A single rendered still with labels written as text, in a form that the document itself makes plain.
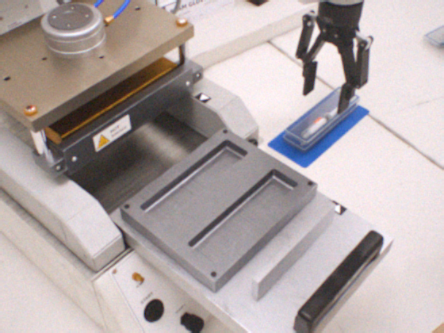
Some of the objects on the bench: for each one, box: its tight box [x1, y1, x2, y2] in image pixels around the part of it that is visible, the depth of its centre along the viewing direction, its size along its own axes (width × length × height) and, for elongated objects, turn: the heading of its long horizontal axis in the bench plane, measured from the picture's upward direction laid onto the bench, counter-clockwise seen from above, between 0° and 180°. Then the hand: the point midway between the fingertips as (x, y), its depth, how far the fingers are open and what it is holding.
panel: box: [107, 250, 212, 333], centre depth 84 cm, size 2×30×19 cm, turn 138°
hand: (327, 90), depth 109 cm, fingers open, 8 cm apart
